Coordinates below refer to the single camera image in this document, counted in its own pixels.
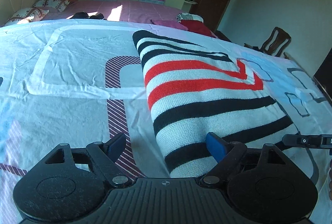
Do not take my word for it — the far heart pattern pillow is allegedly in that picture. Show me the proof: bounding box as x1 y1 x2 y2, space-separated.
33 0 77 12

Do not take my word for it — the striped knit sweater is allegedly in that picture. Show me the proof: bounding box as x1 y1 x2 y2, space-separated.
132 30 299 178

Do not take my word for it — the magenta folded garment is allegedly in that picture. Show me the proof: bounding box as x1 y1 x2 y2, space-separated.
150 19 188 31

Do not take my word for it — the right hand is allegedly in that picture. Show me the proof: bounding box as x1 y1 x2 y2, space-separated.
328 160 332 201

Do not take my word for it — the near heart pattern pillow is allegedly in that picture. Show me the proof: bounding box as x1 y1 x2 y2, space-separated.
3 7 49 27

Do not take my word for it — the red folded garment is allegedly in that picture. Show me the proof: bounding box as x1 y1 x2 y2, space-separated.
179 20 216 38

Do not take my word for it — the white patterned bed sheet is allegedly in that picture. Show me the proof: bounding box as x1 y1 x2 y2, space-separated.
1 20 331 223

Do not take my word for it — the heart pattern pillow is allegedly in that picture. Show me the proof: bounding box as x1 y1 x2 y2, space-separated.
33 0 77 12
3 7 49 27

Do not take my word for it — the black clothes pile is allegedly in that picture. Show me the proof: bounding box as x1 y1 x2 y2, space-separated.
70 12 105 20

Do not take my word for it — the pink bed cover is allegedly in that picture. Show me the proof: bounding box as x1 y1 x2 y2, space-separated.
43 0 182 24

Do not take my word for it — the striped white green garment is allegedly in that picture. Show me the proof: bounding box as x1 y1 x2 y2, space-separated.
176 12 204 23

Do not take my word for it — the dark wooden chair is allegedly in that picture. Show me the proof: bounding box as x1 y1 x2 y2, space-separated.
244 27 292 57

